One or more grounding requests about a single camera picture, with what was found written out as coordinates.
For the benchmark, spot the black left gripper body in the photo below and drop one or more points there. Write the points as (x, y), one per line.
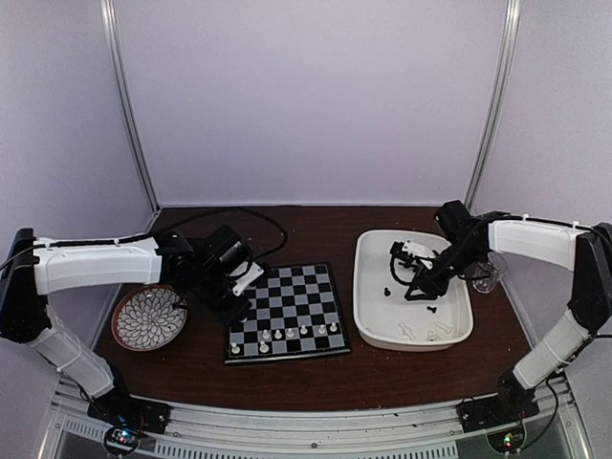
(227, 314)

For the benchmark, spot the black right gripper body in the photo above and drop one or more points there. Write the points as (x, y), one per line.
(441, 285)

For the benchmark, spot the white piece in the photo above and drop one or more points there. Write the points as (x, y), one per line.
(262, 346)

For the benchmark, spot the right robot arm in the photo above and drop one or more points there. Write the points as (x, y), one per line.
(583, 251)

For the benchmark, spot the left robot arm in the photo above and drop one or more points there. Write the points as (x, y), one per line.
(216, 269)

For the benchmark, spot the cluster of white chess pieces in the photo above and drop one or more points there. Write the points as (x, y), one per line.
(437, 332)

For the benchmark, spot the left circuit board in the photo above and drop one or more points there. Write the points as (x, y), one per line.
(119, 440)

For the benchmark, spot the circuit board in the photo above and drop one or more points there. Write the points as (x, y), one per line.
(507, 441)
(119, 440)

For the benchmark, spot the right circuit board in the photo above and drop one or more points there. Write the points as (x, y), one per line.
(507, 441)

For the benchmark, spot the clear plastic cup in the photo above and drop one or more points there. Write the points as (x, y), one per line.
(489, 272)

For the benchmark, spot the white plastic tub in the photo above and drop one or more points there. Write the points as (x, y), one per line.
(376, 316)

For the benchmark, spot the black white chessboard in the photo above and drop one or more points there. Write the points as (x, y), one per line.
(289, 297)

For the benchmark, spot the patterned ceramic plate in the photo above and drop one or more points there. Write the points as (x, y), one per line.
(148, 319)

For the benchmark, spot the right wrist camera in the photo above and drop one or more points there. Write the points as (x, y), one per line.
(410, 253)

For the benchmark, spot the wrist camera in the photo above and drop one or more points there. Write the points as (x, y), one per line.
(243, 282)
(410, 253)

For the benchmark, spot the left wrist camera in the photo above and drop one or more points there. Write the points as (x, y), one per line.
(243, 282)

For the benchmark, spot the aluminium front rail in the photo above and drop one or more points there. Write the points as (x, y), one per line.
(421, 431)

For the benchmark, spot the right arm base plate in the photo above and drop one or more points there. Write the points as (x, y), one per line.
(489, 412)

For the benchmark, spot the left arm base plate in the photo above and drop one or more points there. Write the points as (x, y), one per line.
(133, 413)

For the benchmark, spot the right aluminium frame post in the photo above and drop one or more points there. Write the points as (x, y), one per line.
(501, 80)

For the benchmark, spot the aluminium frame post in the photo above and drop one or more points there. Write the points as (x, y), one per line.
(501, 80)
(112, 35)

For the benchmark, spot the left aluminium frame post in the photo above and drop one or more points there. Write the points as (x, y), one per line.
(112, 35)

